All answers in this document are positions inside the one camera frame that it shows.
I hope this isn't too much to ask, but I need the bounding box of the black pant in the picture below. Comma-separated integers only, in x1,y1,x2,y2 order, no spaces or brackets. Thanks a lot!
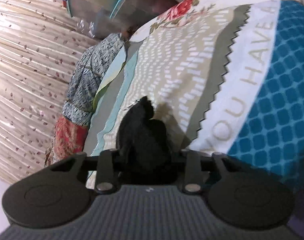
116,96,180,185

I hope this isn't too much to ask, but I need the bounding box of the red patchwork quilt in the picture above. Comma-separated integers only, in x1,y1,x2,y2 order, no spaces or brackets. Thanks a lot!
44,32,128,168

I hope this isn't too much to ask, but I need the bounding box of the patterned bedsheet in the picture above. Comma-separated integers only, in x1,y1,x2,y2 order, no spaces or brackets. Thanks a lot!
84,0,304,191

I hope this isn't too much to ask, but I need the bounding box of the beige floral curtain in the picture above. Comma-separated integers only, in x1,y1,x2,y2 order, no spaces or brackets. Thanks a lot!
0,0,95,184

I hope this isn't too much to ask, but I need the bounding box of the teal rimmed storage bin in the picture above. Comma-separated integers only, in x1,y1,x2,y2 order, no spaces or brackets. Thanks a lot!
68,0,177,39

